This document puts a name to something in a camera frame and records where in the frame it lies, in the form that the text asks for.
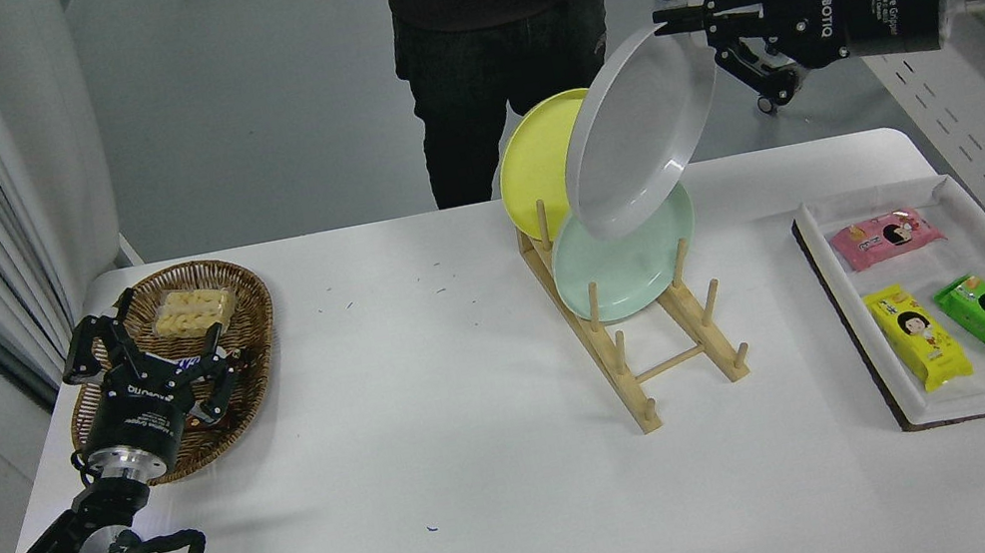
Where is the person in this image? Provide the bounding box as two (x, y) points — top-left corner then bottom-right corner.
(383, 0), (650, 214)

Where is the pale green plate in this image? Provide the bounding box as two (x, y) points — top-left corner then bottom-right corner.
(539, 176), (711, 330)

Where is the white tray with dark base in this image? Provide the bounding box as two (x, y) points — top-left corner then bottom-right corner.
(788, 167), (985, 446)

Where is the wooden plate rack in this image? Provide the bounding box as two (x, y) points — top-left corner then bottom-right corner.
(511, 166), (761, 451)

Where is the blue white snack packet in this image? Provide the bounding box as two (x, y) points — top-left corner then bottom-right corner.
(148, 341), (213, 376)

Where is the pink snack pack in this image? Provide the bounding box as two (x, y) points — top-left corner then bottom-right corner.
(825, 202), (949, 277)

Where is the brown wicker basket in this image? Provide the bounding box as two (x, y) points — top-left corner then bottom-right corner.
(45, 248), (300, 499)

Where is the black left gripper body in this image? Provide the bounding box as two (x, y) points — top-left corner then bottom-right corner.
(70, 357), (214, 485)

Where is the yellow snack bar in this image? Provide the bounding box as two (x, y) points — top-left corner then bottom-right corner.
(862, 274), (977, 402)

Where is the yellow plate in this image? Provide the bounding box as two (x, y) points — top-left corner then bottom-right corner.
(486, 86), (615, 249)

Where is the grey plate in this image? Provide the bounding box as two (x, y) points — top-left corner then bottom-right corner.
(540, 14), (744, 248)

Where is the clear pack of yellow snacks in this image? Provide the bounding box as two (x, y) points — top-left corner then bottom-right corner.
(147, 278), (243, 343)

